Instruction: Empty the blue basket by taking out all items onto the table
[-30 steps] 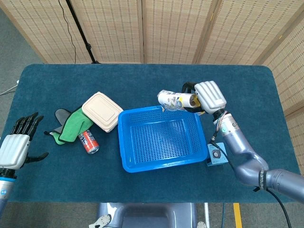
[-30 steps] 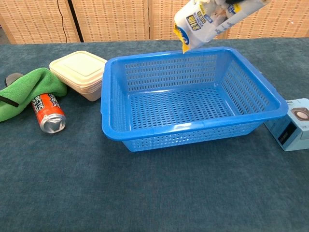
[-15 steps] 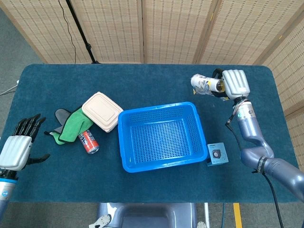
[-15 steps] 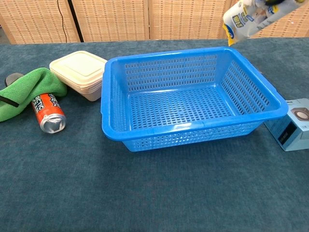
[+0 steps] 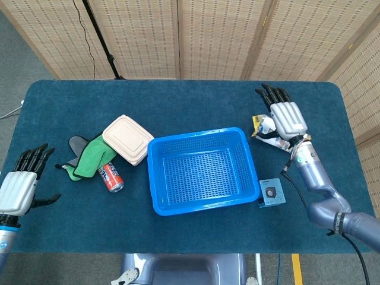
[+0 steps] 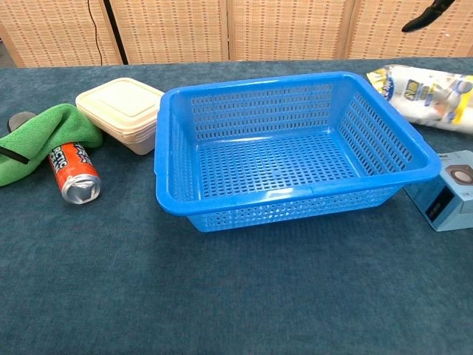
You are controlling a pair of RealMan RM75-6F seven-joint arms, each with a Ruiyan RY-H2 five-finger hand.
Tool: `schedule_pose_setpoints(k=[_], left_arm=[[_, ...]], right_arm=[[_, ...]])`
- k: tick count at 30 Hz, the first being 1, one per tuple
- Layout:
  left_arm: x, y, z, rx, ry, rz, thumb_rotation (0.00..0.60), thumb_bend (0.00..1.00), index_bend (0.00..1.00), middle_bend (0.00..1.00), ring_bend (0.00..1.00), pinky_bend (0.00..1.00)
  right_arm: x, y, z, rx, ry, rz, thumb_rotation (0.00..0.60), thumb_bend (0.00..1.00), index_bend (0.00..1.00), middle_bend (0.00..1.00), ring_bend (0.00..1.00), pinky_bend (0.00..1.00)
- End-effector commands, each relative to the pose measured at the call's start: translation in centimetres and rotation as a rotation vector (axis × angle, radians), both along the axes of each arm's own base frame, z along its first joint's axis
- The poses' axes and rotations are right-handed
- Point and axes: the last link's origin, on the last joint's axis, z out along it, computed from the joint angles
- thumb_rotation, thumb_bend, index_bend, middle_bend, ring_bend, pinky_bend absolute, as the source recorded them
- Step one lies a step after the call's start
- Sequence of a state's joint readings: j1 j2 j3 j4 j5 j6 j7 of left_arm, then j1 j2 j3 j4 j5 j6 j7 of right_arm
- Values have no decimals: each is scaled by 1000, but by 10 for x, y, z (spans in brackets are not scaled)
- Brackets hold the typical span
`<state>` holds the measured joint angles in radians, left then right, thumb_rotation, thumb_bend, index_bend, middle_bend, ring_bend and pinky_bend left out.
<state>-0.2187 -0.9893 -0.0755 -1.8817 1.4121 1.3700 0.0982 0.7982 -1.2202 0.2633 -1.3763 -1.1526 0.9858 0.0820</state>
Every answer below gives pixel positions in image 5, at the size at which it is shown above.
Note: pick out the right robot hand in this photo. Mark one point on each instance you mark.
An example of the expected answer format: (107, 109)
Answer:
(288, 118)

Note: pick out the blue plastic basket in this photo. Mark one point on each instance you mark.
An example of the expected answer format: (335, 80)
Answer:
(193, 209)

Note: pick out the teal table mat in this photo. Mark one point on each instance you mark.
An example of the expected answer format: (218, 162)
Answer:
(178, 104)

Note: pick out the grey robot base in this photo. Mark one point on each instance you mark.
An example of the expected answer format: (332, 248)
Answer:
(184, 270)

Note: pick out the green and grey cloth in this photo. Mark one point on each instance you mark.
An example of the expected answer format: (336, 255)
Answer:
(92, 157)

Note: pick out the black tripod pole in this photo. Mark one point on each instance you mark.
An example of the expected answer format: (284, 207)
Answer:
(102, 44)

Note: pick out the light blue speaker box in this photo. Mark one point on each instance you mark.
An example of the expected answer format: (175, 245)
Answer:
(271, 193)

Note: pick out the yellow floor tape strip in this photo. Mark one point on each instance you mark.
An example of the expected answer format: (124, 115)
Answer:
(297, 270)

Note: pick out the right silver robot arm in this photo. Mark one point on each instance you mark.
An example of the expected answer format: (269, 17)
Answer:
(314, 175)

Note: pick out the white yellow snack packet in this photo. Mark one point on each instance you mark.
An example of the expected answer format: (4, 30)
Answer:
(262, 124)

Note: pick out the beige lidded food container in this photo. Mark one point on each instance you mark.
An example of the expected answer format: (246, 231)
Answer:
(127, 136)

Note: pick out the red soda can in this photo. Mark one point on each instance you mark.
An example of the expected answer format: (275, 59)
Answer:
(114, 181)

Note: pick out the bamboo screen panel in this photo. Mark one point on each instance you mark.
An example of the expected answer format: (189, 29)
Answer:
(44, 35)
(302, 38)
(216, 38)
(139, 38)
(362, 89)

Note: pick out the white floor tube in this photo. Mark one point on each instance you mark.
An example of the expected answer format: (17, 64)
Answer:
(259, 267)

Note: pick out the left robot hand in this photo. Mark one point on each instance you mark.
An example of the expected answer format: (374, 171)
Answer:
(16, 193)

